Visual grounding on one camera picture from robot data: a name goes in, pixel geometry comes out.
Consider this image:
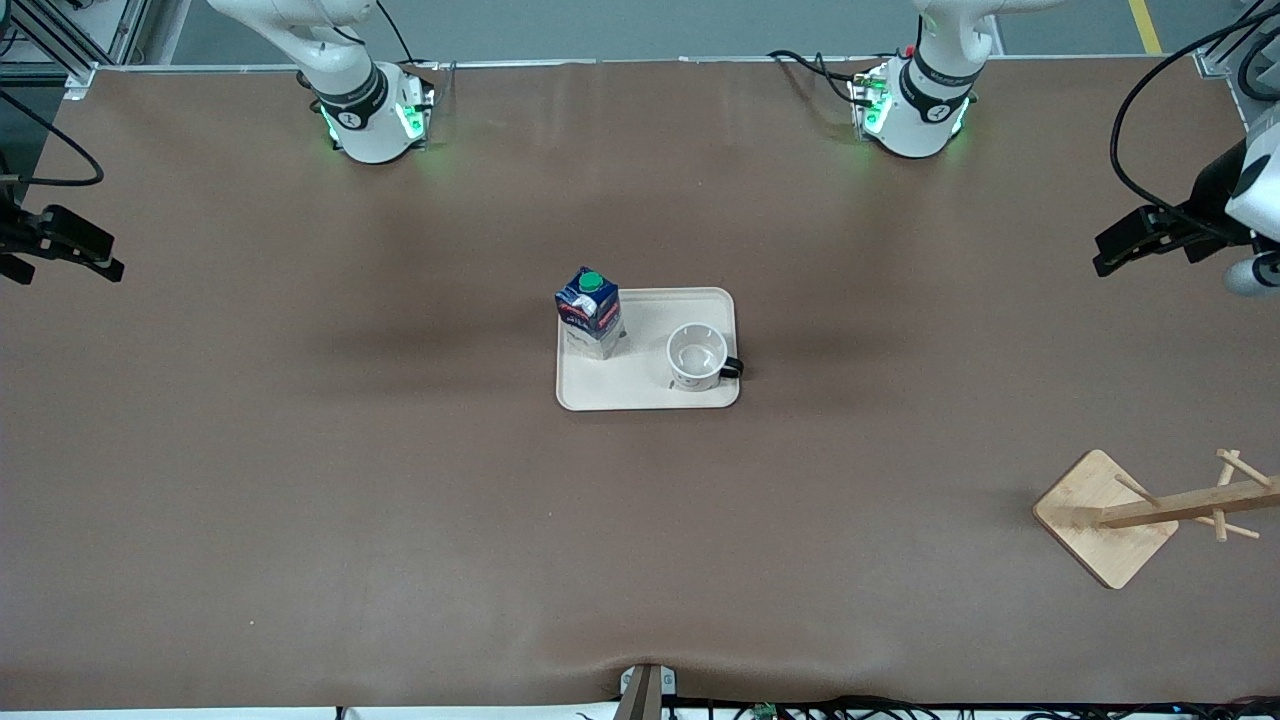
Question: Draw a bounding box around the white smiley cup black handle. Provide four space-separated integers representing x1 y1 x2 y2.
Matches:
666 322 745 392

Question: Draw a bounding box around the blue milk carton green cap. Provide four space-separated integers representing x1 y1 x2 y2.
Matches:
555 267 627 362

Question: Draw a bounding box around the beige tray with bear print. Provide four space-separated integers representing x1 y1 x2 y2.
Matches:
556 288 741 412

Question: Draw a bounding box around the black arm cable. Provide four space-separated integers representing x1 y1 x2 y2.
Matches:
1111 5 1280 241
0 88 106 189

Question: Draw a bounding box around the wooden mug rack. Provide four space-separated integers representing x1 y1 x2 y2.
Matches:
1032 448 1280 591

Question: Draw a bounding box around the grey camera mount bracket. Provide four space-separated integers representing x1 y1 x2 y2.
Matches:
618 663 678 720

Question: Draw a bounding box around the brown table cover mat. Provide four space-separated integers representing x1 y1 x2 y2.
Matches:
0 58 1280 713

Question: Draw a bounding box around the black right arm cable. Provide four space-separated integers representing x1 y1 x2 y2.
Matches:
0 88 106 189

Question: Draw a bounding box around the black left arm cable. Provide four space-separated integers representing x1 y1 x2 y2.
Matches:
1111 5 1280 241

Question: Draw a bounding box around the black base cable bundle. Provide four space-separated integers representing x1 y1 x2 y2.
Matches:
767 48 873 113

